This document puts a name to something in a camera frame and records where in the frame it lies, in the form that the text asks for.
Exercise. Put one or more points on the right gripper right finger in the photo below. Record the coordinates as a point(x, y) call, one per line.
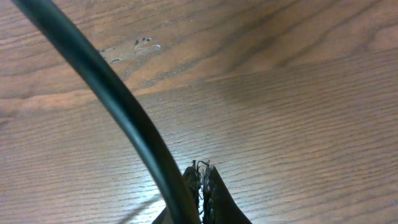
point(219, 206)

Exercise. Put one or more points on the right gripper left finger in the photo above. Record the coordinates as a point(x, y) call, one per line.
point(180, 192)

